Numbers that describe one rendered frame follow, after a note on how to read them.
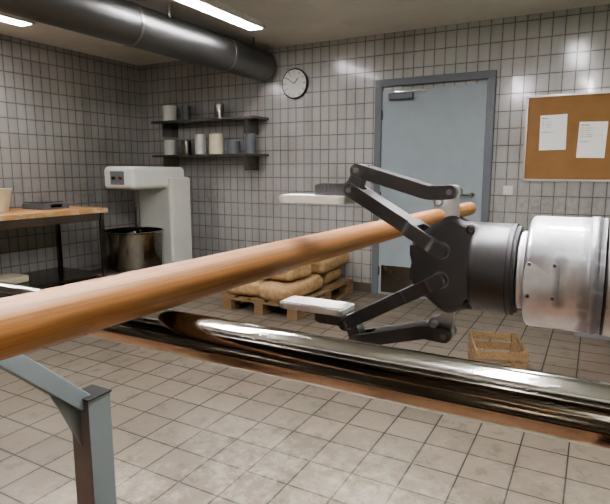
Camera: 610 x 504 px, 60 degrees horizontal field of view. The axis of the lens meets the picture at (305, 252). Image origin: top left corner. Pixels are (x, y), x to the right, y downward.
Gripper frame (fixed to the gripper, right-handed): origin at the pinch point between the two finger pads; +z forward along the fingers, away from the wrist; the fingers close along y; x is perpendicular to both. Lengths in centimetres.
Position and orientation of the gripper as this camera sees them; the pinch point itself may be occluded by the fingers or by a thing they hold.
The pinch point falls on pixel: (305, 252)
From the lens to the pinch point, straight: 52.6
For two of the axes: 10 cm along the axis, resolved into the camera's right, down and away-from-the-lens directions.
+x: 4.8, -1.3, 8.7
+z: -8.8, -0.7, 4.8
